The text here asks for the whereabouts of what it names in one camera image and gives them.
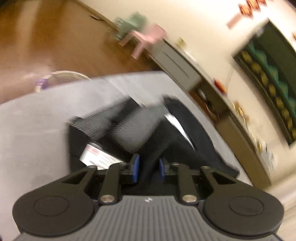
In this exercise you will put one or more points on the dark patterned wall tapestry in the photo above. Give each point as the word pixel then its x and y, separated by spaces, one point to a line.
pixel 268 59

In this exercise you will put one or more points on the white hang tag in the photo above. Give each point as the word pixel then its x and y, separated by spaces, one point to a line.
pixel 94 156

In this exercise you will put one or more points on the green plastic kids chair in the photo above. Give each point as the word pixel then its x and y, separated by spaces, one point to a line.
pixel 135 21

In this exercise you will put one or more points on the red plate of fruit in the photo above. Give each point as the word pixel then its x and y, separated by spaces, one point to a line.
pixel 220 86

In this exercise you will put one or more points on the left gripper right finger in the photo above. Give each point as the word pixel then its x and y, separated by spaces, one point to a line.
pixel 227 204

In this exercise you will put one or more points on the long low sideboard cabinet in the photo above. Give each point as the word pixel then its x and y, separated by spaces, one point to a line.
pixel 191 78

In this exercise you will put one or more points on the black garment with mesh lining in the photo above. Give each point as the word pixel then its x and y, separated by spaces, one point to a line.
pixel 166 131

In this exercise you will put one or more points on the pink plastic kids chair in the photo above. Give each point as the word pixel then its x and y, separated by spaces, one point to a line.
pixel 154 34

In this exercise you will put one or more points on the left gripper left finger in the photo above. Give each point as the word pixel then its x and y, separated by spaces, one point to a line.
pixel 67 204

